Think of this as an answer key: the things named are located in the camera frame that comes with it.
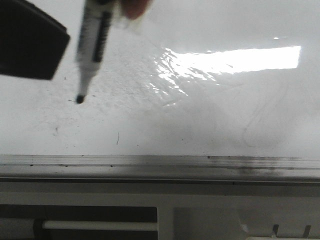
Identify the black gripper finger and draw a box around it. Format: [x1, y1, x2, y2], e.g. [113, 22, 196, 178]
[0, 0, 71, 80]

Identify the white black-tip whiteboard marker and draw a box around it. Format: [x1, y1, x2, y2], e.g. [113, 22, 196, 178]
[74, 0, 153, 105]

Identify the white horizontal rod below board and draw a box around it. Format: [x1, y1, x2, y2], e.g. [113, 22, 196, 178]
[42, 220, 158, 232]

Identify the white whiteboard with aluminium frame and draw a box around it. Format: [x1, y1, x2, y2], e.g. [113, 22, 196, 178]
[0, 0, 320, 182]

